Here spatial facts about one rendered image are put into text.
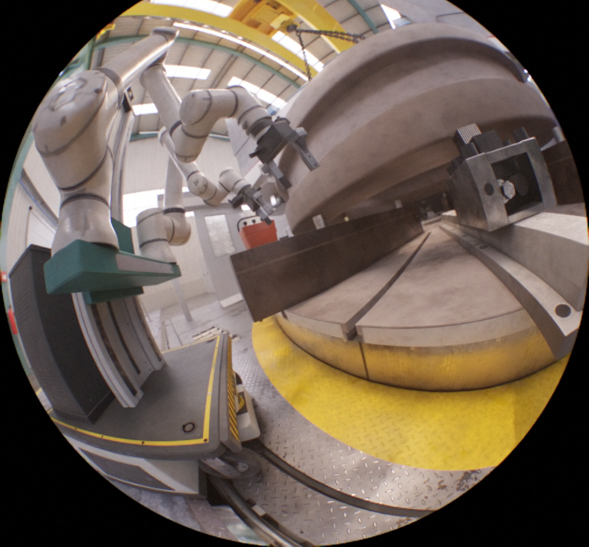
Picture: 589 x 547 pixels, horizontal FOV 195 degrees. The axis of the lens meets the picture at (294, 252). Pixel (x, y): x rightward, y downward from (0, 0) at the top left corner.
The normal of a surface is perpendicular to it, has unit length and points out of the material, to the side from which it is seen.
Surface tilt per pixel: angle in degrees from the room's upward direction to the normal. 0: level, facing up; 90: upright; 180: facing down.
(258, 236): 97
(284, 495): 0
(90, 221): 68
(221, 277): 90
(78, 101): 100
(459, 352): 90
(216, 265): 90
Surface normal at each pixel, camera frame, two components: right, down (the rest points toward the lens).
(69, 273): 0.34, -0.13
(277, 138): -0.64, 0.64
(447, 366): -0.71, 0.24
